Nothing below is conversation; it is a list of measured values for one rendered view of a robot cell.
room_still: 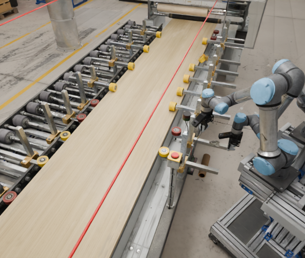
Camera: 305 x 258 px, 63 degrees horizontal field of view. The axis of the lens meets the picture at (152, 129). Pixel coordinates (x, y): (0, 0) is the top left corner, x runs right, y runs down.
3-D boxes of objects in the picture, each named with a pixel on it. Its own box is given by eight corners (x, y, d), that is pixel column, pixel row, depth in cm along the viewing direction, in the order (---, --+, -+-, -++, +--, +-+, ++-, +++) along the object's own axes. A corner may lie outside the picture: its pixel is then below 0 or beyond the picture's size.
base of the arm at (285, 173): (292, 171, 153) (299, 160, 146) (280, 184, 146) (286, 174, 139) (270, 157, 161) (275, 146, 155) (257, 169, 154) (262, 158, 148)
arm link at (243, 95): (298, 63, 122) (231, 90, 167) (284, 69, 118) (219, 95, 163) (306, 85, 122) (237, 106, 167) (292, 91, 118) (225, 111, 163)
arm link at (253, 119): (263, 130, 174) (248, 131, 173) (255, 120, 182) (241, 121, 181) (266, 121, 169) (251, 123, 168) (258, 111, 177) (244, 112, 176)
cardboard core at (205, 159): (210, 154, 291) (205, 174, 270) (209, 158, 296) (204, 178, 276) (203, 152, 293) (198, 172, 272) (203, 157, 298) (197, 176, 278)
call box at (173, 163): (181, 162, 145) (182, 152, 140) (178, 170, 140) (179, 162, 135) (169, 158, 147) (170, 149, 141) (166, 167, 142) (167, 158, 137)
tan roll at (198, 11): (242, 19, 371) (244, 10, 363) (242, 22, 363) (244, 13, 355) (153, 9, 407) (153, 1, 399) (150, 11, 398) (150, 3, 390)
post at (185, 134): (182, 176, 193) (188, 130, 160) (181, 179, 190) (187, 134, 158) (178, 174, 193) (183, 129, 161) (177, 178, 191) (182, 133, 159)
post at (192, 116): (189, 157, 213) (196, 113, 181) (188, 160, 211) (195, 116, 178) (185, 156, 214) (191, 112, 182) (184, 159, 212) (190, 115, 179)
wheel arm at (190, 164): (218, 172, 182) (219, 168, 179) (217, 175, 179) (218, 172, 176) (161, 157, 193) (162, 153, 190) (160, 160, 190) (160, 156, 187)
